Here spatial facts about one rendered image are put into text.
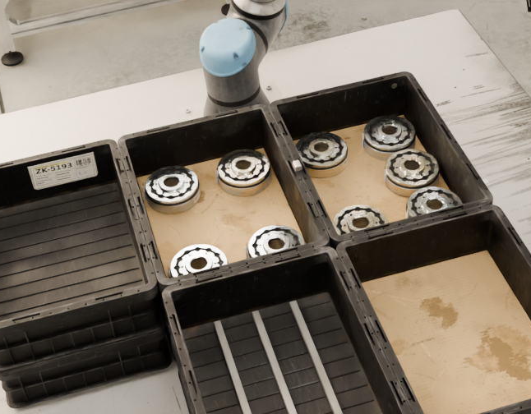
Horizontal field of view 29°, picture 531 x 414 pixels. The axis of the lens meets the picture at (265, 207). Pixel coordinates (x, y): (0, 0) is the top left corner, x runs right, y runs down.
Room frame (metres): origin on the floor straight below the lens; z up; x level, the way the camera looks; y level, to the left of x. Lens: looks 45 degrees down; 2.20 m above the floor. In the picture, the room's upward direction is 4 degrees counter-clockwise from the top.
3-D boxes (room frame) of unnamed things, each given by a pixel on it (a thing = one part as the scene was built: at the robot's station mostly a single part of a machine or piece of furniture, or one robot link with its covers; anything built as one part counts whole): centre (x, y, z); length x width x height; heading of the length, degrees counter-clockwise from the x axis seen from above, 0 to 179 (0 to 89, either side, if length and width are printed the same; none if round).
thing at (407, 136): (1.53, -0.26, 0.86); 0.10 x 0.10 x 0.01
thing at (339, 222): (1.29, -0.17, 0.86); 0.10 x 0.10 x 0.01
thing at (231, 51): (1.77, 0.05, 0.90); 0.13 x 0.12 x 0.14; 154
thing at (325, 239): (1.34, 0.08, 0.92); 0.40 x 0.30 x 0.02; 13
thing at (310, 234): (1.34, 0.08, 0.87); 0.40 x 0.30 x 0.11; 13
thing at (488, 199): (1.41, -0.21, 0.92); 0.40 x 0.30 x 0.02; 13
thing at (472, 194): (1.41, -0.21, 0.87); 0.40 x 0.30 x 0.11; 13
